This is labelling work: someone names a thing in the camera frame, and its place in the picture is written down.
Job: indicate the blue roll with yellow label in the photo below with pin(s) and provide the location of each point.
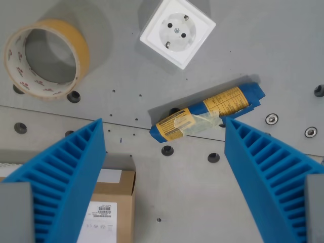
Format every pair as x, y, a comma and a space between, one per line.
197, 119

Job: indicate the silver table bolt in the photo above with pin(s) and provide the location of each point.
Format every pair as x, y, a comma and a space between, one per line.
272, 118
310, 131

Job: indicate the white wall socket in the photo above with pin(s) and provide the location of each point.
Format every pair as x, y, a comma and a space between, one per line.
177, 33

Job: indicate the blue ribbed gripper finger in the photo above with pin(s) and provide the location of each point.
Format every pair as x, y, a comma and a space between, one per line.
265, 177
63, 182

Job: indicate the yellow adhesive tape roll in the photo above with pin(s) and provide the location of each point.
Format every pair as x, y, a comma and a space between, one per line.
81, 48

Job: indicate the black table bolt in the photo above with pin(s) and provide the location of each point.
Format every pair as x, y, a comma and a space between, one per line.
20, 127
213, 157
68, 133
319, 90
74, 96
167, 150

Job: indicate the brown cardboard box with label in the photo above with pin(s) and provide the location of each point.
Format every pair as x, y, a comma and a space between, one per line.
121, 187

